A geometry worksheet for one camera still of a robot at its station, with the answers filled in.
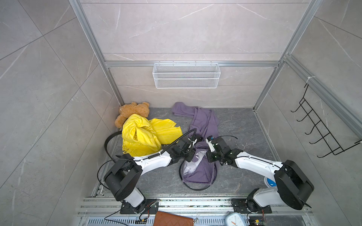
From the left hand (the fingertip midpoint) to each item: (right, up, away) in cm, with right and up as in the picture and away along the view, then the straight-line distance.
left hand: (194, 150), depth 87 cm
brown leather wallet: (-16, -31, -18) cm, 39 cm away
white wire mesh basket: (-5, +51, +14) cm, 53 cm away
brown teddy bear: (-50, +26, +17) cm, 59 cm away
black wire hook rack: (+61, +10, -23) cm, 65 cm away
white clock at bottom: (+18, -30, -19) cm, 40 cm away
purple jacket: (+9, +15, +20) cm, 27 cm away
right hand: (+9, -3, +1) cm, 9 cm away
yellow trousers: (-33, +8, -2) cm, 34 cm away
